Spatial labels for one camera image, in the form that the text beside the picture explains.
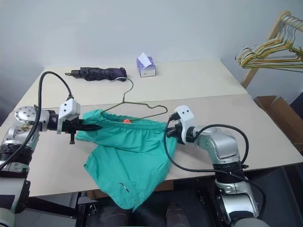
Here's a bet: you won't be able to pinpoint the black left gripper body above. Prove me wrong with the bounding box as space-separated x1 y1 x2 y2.
62 118 84 145

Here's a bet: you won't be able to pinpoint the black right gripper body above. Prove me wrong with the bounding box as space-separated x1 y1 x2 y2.
166 126 183 140

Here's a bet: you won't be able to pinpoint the olive wire hanger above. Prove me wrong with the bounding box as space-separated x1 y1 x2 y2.
100 76 169 124

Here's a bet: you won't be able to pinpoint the green shorts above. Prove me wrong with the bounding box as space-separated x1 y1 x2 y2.
75 109 178 212

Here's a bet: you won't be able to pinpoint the folded black purple umbrella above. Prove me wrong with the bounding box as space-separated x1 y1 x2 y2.
64 67 128 83

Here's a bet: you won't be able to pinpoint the purple white tissue box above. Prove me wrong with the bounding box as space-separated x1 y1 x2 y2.
135 52 158 79

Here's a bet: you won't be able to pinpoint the dark rounded shape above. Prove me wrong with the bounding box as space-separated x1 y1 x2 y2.
110 207 130 227
165 203 185 227

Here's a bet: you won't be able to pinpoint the hangers on wooden rack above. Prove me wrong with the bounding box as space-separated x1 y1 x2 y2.
240 10 303 89

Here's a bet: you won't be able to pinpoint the brown cardboard box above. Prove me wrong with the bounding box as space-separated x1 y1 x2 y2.
254 95 303 155

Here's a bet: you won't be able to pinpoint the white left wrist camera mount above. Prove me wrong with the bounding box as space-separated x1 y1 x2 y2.
56 99 81 135

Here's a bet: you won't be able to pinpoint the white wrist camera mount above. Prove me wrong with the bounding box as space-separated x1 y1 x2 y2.
56 99 81 135
173 105 196 145

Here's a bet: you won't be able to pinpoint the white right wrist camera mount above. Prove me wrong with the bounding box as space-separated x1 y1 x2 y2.
173 105 196 145

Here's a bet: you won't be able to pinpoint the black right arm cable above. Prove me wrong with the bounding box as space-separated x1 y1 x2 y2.
163 113 267 216

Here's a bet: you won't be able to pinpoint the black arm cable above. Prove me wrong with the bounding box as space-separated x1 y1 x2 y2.
163 113 267 216
0 71 75 171

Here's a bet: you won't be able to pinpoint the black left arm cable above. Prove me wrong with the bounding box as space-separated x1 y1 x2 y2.
0 71 75 171

